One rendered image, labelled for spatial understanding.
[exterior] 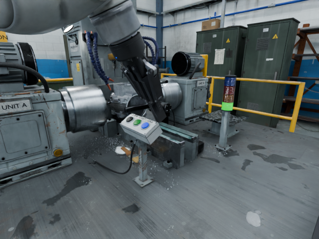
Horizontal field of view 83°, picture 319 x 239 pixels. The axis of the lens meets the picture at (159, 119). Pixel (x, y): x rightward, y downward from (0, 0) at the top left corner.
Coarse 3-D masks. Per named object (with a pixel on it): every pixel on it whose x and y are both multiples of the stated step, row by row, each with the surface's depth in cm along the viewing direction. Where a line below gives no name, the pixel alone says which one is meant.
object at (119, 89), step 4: (116, 84) 121; (120, 84) 125; (124, 84) 126; (128, 84) 125; (116, 88) 119; (120, 88) 115; (124, 88) 114; (128, 88) 116; (132, 88) 118; (116, 92) 120; (120, 92) 116; (124, 92) 115
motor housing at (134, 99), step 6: (120, 96) 117; (132, 96) 110; (138, 96) 120; (114, 102) 118; (126, 102) 109; (132, 102) 131; (138, 102) 125; (144, 102) 120; (114, 108) 118; (120, 108) 111; (126, 114) 111; (138, 114) 122
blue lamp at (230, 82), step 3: (225, 78) 96; (228, 78) 94; (231, 78) 94; (234, 78) 94; (225, 81) 96; (228, 81) 95; (231, 81) 94; (234, 81) 95; (225, 84) 96; (228, 84) 95; (231, 84) 95; (234, 84) 95
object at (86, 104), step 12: (72, 96) 88; (84, 96) 91; (96, 96) 95; (72, 108) 87; (84, 108) 90; (96, 108) 94; (72, 120) 89; (84, 120) 92; (96, 120) 97; (72, 132) 98
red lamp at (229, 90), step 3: (225, 87) 97; (228, 87) 96; (231, 87) 95; (234, 87) 96; (225, 90) 97; (228, 90) 96; (231, 90) 96; (234, 90) 96; (225, 93) 97; (228, 93) 96; (231, 93) 96; (234, 93) 97
